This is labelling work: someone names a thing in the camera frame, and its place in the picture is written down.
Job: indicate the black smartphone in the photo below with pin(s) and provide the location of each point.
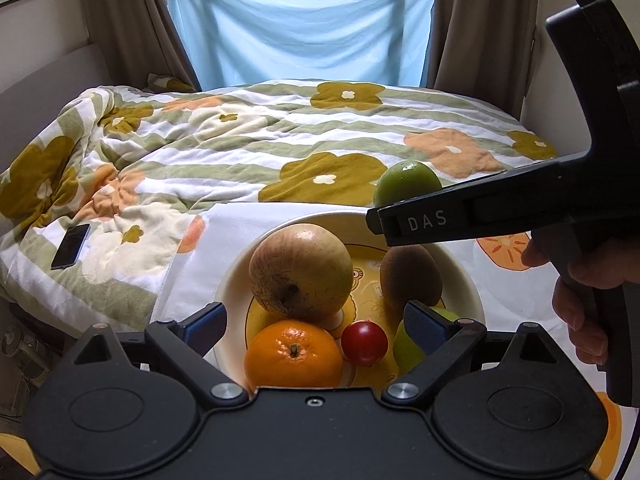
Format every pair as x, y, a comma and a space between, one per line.
70, 247

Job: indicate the floral striped blanket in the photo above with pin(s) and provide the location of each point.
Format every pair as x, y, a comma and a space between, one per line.
250, 130

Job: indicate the large yellow-brown apple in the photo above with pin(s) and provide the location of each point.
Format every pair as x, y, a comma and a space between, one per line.
300, 270

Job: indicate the large orange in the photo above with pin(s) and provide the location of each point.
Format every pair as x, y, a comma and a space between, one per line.
290, 355

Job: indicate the green apple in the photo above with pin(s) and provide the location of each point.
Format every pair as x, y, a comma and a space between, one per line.
405, 182
407, 355

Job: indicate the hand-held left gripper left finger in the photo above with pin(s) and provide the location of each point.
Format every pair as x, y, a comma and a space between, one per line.
205, 325

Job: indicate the brown curtain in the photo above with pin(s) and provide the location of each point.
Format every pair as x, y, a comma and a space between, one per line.
130, 20
480, 35

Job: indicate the cream plate with bear print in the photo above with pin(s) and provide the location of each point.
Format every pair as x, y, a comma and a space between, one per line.
235, 285

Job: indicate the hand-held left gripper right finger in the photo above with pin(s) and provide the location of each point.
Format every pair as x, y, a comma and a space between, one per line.
425, 327

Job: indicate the beige padded headboard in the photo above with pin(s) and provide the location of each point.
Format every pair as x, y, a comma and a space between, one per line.
45, 90

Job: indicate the yellow cloth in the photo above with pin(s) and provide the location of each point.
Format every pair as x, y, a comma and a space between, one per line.
15, 452

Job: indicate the brown kiwi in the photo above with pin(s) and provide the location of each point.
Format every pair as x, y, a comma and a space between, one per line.
410, 275

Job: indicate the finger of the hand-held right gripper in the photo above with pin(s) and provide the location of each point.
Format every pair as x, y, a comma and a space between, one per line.
450, 215

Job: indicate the person's right hand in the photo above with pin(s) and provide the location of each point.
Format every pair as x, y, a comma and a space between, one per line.
575, 315

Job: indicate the light blue window sheet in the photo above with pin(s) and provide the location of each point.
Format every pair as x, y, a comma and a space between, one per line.
300, 25

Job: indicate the red cherry tomato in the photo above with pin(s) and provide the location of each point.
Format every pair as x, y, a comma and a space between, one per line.
365, 342

